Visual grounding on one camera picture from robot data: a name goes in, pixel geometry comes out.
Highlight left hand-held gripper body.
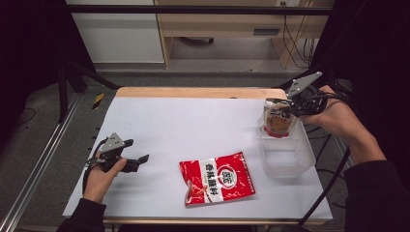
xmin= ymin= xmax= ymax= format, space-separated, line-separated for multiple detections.
xmin=96 ymin=131 xmax=136 ymax=174

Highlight grey desk handle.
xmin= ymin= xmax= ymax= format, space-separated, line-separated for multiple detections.
xmin=252 ymin=27 xmax=281 ymax=37

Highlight black curtain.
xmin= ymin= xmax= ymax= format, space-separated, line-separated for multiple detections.
xmin=0 ymin=0 xmax=98 ymax=153
xmin=310 ymin=0 xmax=410 ymax=182

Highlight black horizontal frame bar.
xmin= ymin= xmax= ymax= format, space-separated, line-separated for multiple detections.
xmin=63 ymin=4 xmax=335 ymax=16

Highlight black hanging cables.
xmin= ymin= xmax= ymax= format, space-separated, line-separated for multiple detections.
xmin=280 ymin=2 xmax=316 ymax=70

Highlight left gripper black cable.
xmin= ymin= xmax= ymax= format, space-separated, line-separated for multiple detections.
xmin=81 ymin=137 xmax=109 ymax=195

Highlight white cabinet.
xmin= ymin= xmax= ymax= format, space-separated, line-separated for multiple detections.
xmin=66 ymin=0 xmax=165 ymax=64

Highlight red and white sauce packet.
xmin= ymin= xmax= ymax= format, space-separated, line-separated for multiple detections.
xmin=178 ymin=151 xmax=257 ymax=208

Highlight person's right hand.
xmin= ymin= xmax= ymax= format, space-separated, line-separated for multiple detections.
xmin=299 ymin=84 xmax=366 ymax=143

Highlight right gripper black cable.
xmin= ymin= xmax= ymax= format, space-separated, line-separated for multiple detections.
xmin=297 ymin=91 xmax=355 ymax=227

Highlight clear plastic container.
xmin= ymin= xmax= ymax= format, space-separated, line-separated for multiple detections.
xmin=256 ymin=108 xmax=318 ymax=179

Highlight white table sheet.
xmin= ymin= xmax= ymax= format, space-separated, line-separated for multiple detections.
xmin=62 ymin=96 xmax=334 ymax=222

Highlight yellow and black tape marker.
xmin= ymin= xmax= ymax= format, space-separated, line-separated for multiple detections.
xmin=92 ymin=92 xmax=106 ymax=110

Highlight black floor cables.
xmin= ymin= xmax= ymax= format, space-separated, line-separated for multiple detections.
xmin=304 ymin=125 xmax=348 ymax=210

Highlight beige and red spout pouch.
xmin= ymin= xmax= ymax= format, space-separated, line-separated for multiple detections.
xmin=262 ymin=98 xmax=300 ymax=139

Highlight person's dark clothing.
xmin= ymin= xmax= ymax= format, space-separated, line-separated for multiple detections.
xmin=115 ymin=223 xmax=255 ymax=232

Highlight light wooden desk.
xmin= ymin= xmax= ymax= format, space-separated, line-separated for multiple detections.
xmin=154 ymin=0 xmax=337 ymax=70

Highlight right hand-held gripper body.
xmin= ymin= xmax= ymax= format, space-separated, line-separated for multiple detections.
xmin=285 ymin=71 xmax=329 ymax=118

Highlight person's left hand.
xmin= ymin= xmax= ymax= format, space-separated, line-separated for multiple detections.
xmin=82 ymin=156 xmax=129 ymax=205

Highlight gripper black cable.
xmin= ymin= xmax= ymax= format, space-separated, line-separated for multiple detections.
xmin=81 ymin=137 xmax=109 ymax=195
xmin=297 ymin=91 xmax=355 ymax=227

